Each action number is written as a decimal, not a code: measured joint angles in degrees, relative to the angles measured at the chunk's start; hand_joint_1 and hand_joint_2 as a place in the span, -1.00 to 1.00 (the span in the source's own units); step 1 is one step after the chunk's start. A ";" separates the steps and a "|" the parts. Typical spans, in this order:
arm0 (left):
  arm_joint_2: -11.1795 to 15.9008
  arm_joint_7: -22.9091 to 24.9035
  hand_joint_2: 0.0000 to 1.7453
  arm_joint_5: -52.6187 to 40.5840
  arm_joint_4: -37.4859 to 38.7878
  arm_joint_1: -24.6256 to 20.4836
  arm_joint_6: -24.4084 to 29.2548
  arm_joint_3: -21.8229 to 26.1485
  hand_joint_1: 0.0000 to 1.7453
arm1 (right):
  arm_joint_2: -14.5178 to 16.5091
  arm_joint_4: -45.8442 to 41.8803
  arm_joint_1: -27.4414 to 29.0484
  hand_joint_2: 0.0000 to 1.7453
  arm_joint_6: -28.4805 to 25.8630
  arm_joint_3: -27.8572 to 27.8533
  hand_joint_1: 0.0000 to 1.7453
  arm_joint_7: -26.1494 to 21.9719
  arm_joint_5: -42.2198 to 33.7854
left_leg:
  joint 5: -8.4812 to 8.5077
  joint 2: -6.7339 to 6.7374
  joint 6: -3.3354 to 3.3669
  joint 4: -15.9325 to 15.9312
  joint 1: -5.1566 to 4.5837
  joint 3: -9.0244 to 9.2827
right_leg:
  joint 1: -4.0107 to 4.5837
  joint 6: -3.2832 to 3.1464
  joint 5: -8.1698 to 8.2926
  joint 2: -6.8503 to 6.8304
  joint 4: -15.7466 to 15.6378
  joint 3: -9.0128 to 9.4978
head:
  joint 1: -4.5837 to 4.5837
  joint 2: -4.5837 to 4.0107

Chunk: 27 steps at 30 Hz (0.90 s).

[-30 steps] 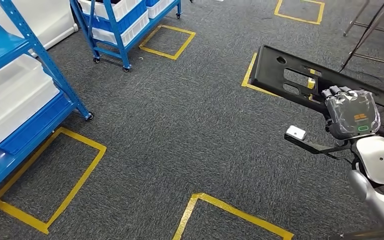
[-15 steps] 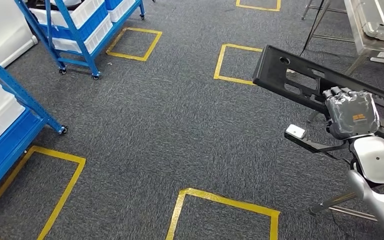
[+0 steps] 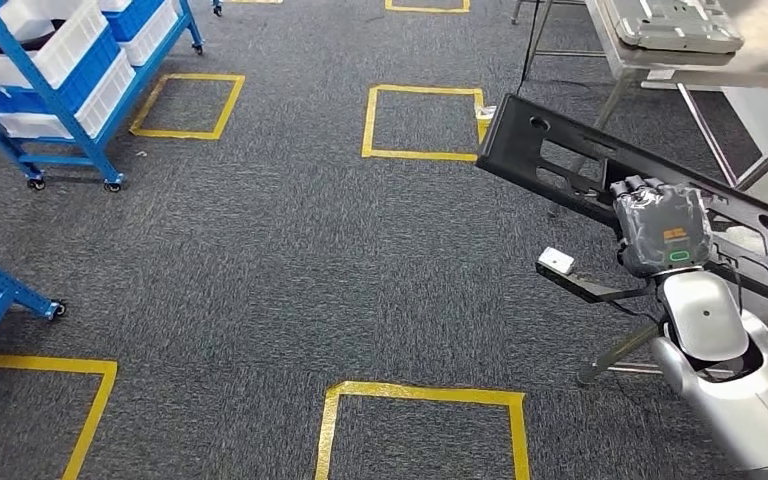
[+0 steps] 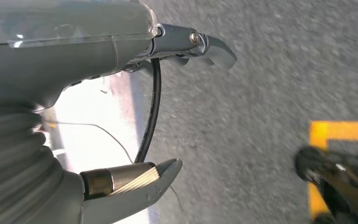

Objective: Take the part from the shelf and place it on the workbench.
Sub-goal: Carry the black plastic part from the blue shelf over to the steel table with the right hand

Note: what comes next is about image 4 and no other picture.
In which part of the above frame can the yellow floor tape square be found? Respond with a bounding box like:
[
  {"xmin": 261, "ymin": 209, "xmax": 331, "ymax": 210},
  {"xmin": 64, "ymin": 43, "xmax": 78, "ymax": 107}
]
[{"xmin": 308, "ymin": 120, "xmax": 358, "ymax": 220}]

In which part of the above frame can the black caster leg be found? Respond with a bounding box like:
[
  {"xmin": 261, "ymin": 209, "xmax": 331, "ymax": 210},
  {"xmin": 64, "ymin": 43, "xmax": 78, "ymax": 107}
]
[{"xmin": 294, "ymin": 146, "xmax": 358, "ymax": 224}]

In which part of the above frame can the black left hand cable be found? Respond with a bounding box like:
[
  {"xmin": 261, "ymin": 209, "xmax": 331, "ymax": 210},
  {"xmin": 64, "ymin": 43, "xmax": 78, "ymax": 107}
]
[{"xmin": 134, "ymin": 58, "xmax": 162, "ymax": 164}]

